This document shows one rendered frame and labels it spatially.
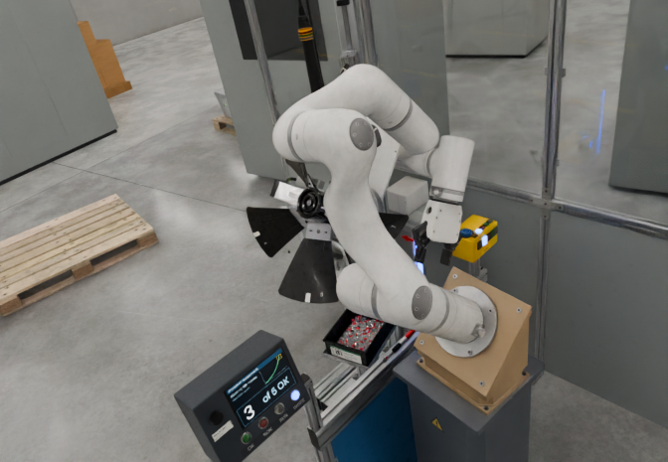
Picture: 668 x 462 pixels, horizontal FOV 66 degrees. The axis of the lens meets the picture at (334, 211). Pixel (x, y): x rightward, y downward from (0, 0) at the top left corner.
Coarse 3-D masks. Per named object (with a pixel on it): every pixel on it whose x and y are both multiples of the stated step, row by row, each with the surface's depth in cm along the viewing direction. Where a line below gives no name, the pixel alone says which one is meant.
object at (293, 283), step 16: (304, 240) 188; (320, 240) 188; (304, 256) 187; (320, 256) 187; (288, 272) 187; (304, 272) 186; (320, 272) 186; (288, 288) 186; (304, 288) 185; (320, 288) 185
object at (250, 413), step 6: (252, 396) 118; (246, 402) 117; (252, 402) 118; (240, 408) 116; (246, 408) 117; (252, 408) 118; (258, 408) 119; (240, 414) 116; (246, 414) 117; (252, 414) 118; (258, 414) 119; (246, 420) 117
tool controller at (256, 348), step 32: (256, 352) 122; (288, 352) 124; (192, 384) 119; (224, 384) 114; (256, 384) 119; (288, 384) 124; (192, 416) 112; (224, 416) 114; (288, 416) 125; (224, 448) 114
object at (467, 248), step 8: (472, 216) 189; (464, 224) 185; (472, 224) 185; (480, 224) 184; (496, 224) 184; (472, 232) 179; (480, 232) 179; (464, 240) 177; (472, 240) 176; (496, 240) 187; (456, 248) 182; (464, 248) 179; (472, 248) 176; (480, 248) 180; (488, 248) 184; (456, 256) 184; (464, 256) 181; (472, 256) 178; (480, 256) 182
